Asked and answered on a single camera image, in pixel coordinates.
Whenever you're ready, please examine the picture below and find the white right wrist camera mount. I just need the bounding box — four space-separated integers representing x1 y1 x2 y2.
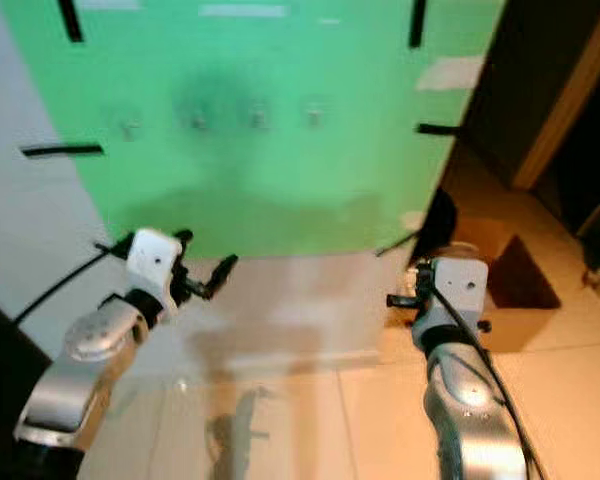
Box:
429 256 490 323

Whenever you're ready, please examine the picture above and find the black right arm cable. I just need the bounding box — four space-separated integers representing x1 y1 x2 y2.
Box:
428 284 544 480

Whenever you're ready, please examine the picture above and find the green board sheet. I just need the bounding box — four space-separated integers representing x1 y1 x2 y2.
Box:
0 0 509 261

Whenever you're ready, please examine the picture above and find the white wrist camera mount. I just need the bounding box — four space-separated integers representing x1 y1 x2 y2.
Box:
429 256 490 323
125 227 184 298

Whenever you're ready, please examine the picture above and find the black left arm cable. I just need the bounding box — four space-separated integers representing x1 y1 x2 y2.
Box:
11 238 138 328

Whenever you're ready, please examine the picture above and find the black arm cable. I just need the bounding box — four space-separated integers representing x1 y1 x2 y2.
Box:
428 284 544 480
11 238 138 328

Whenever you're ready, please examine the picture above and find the black cabinet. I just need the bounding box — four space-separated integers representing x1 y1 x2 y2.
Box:
0 294 43 480

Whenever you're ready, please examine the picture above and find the wooden door frame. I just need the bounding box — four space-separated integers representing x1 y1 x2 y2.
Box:
511 18 600 192

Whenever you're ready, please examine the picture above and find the brown cardboard box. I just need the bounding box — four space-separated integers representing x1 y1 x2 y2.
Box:
380 232 563 353

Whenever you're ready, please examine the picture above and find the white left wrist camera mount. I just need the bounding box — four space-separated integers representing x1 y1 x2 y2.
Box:
125 227 184 298

